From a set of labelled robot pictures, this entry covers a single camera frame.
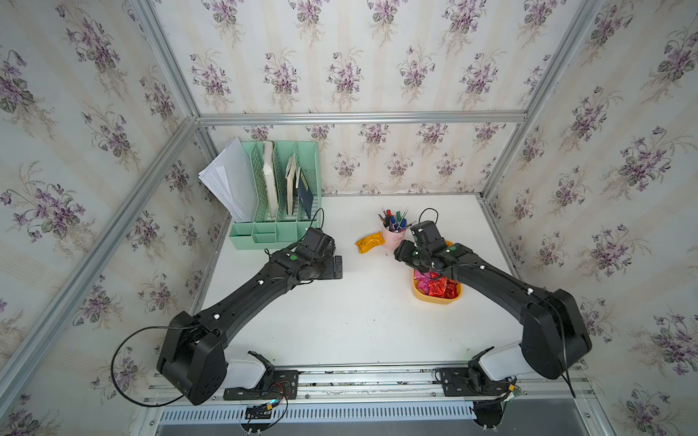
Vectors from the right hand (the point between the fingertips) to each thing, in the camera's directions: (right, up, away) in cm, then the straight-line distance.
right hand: (403, 254), depth 87 cm
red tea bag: (+11, -11, -1) cm, 15 cm away
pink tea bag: (+7, -9, +2) cm, 12 cm away
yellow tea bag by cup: (-10, +2, +14) cm, 17 cm away
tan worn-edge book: (-40, +27, +11) cm, 49 cm away
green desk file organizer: (-51, +6, +20) cm, 55 cm away
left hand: (-23, -4, -5) cm, 24 cm away
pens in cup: (-1, +10, +11) cm, 15 cm away
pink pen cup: (-3, +4, +10) cm, 11 cm away
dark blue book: (-36, +22, +20) cm, 46 cm away
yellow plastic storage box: (+9, -14, -1) cm, 17 cm away
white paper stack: (-59, +26, +5) cm, 65 cm away
